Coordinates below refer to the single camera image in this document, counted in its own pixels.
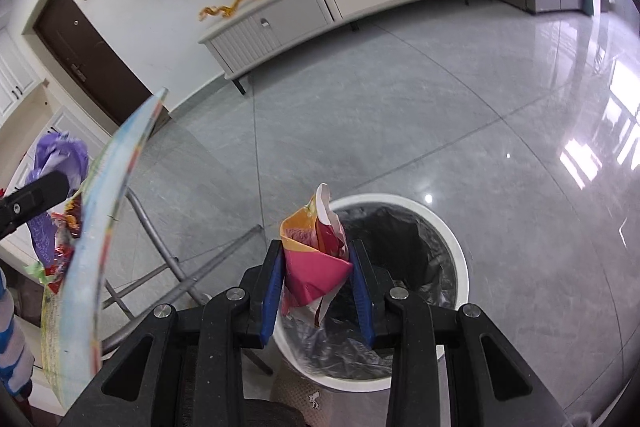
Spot red snack bag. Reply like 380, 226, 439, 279
49, 198, 84, 254

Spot landscape print table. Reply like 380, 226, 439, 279
40, 88, 267, 408

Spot pink orange wrapper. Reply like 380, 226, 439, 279
279, 183, 354, 329

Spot black bin liner bag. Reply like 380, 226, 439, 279
280, 206, 458, 380

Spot white round trash bin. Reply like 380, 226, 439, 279
272, 193, 470, 393

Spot white cabinet unit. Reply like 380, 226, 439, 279
0, 24, 112, 258

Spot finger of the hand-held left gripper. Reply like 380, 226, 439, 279
0, 171, 71, 240

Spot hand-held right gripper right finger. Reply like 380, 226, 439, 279
348, 240, 571, 427

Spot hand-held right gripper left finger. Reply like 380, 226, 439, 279
60, 239, 286, 427

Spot dark brown door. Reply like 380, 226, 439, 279
32, 0, 157, 128

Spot purple wrapper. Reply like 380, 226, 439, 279
25, 132, 91, 269

